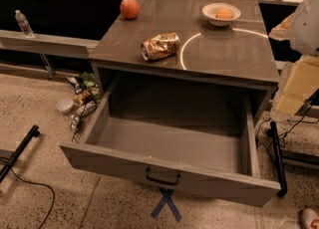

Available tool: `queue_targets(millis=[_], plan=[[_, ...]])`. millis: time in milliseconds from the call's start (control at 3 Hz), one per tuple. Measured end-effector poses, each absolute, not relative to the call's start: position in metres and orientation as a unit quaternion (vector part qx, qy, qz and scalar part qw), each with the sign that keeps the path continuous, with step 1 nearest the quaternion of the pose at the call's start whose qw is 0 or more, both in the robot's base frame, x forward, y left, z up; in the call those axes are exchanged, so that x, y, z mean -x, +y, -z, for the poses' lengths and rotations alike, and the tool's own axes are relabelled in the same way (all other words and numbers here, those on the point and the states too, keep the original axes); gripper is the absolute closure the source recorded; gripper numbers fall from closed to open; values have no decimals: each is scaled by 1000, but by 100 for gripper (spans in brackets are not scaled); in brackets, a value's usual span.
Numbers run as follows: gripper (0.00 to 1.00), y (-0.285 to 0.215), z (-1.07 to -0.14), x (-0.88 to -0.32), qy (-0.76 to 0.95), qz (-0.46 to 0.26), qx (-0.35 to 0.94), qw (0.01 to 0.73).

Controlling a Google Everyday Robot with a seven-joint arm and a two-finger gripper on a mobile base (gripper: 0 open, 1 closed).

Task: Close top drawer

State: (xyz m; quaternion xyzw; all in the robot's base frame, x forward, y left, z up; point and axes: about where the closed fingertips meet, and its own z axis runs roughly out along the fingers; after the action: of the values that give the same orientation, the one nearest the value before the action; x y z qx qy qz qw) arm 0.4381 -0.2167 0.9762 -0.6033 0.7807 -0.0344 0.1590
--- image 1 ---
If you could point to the tan padded gripper end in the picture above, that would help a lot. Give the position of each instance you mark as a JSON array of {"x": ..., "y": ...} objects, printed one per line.
[{"x": 308, "y": 29}]

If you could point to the grey top drawer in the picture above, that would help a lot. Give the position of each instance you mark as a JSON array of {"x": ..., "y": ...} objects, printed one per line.
[{"x": 203, "y": 132}]

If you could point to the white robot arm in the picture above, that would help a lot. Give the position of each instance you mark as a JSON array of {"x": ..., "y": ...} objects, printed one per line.
[{"x": 301, "y": 29}]

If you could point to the orange fruit in bowl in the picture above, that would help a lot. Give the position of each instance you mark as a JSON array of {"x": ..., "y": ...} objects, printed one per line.
[{"x": 223, "y": 13}]

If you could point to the white bowl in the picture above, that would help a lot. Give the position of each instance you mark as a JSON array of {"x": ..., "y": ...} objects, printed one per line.
[{"x": 209, "y": 11}]

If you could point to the grey wooden cabinet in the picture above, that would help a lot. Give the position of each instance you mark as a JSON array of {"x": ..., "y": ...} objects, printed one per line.
[{"x": 238, "y": 55}]

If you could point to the crushed gold drink can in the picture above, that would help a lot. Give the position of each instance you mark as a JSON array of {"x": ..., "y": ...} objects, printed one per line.
[{"x": 160, "y": 46}]

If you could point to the red apple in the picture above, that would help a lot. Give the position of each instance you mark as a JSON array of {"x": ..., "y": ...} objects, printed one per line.
[{"x": 130, "y": 9}]

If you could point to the black bar right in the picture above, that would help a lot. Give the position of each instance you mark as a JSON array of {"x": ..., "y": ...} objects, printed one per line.
[{"x": 278, "y": 160}]

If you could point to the black bar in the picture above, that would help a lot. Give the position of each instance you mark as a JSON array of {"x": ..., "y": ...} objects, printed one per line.
[
  {"x": 278, "y": 160},
  {"x": 33, "y": 132}
]

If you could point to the white shoe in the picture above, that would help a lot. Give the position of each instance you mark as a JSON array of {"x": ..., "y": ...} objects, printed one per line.
[{"x": 309, "y": 219}]

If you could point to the blue tape cross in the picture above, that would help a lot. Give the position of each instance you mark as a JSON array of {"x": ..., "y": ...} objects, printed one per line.
[{"x": 166, "y": 200}]

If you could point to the small white cup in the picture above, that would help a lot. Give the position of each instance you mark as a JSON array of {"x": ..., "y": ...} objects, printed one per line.
[{"x": 64, "y": 106}]

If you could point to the grey low shelf left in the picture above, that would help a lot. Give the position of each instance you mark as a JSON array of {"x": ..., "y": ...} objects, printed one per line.
[{"x": 45, "y": 45}]

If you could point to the clear plastic water bottle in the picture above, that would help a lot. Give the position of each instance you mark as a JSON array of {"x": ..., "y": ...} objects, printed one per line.
[{"x": 24, "y": 24}]

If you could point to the black bar left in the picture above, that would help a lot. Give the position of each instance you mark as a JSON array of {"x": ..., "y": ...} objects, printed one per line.
[{"x": 33, "y": 132}]

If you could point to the black drawer handle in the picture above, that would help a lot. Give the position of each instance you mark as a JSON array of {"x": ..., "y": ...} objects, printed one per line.
[{"x": 162, "y": 178}]

